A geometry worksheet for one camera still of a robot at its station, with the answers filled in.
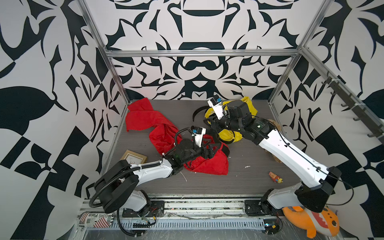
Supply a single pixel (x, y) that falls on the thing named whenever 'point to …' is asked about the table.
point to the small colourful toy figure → (276, 178)
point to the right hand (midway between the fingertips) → (206, 115)
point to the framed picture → (134, 158)
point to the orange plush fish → (325, 222)
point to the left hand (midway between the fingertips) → (214, 139)
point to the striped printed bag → (95, 219)
